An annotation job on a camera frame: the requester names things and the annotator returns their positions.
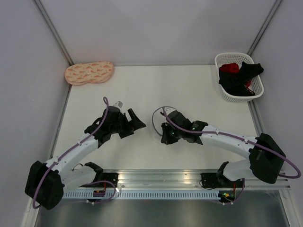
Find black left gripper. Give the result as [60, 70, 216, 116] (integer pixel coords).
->
[110, 109, 145, 139]

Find round white mesh laundry bag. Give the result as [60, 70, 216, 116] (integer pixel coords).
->
[150, 106, 174, 143]

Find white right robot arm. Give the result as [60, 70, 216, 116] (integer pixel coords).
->
[161, 108, 286, 187]

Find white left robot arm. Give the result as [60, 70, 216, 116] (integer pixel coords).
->
[25, 106, 146, 210]

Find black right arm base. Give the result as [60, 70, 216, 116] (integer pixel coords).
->
[199, 173, 222, 190]

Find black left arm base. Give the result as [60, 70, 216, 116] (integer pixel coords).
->
[80, 173, 119, 188]

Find pink patterned bra case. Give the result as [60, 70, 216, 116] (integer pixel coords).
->
[64, 61, 114, 86]

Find black underwear garment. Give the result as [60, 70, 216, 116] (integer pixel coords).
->
[219, 61, 264, 96]

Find white plastic basket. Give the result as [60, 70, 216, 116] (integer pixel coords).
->
[214, 52, 264, 103]

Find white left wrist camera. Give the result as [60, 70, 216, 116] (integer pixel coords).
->
[114, 101, 123, 109]

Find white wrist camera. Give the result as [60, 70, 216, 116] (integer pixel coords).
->
[114, 101, 123, 109]
[164, 107, 176, 115]

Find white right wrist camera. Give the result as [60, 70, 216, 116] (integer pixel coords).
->
[164, 107, 176, 115]

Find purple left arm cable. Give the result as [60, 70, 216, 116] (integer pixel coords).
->
[31, 96, 110, 209]

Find aluminium mounting rail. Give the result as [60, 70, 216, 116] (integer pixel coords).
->
[63, 169, 291, 190]

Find white slotted cable duct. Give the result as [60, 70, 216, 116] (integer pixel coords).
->
[63, 190, 220, 200]

